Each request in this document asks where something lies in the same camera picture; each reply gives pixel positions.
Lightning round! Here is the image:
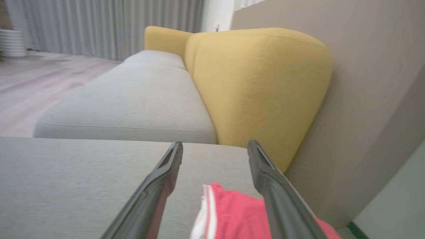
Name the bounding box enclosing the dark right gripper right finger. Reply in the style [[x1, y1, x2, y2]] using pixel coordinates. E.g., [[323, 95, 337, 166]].
[[247, 139, 330, 239]]

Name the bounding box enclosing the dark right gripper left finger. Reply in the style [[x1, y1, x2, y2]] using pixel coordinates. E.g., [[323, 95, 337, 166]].
[[101, 141, 184, 239]]

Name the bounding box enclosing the red basketball jersey white trim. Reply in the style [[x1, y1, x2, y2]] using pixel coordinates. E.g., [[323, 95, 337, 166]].
[[190, 182, 342, 239]]

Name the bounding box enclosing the large grey sofa chaise cushion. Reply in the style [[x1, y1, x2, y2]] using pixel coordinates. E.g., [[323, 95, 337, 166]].
[[0, 137, 263, 239]]

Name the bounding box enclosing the large yellow sofa backrest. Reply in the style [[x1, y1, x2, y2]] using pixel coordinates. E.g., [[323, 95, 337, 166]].
[[184, 28, 333, 173]]

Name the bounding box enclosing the small grey sofa seat cushion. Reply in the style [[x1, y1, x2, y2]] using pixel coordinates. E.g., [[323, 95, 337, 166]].
[[123, 50, 187, 71]]

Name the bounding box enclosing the small yellow sofa backrest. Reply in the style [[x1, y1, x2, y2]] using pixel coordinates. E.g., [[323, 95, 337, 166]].
[[144, 26, 194, 62]]

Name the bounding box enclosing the grey pleated curtain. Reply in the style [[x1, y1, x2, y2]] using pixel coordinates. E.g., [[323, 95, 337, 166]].
[[5, 0, 206, 61]]

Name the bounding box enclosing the white ribbed plant pot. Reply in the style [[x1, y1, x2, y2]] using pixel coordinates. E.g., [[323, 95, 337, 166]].
[[0, 29, 26, 58]]

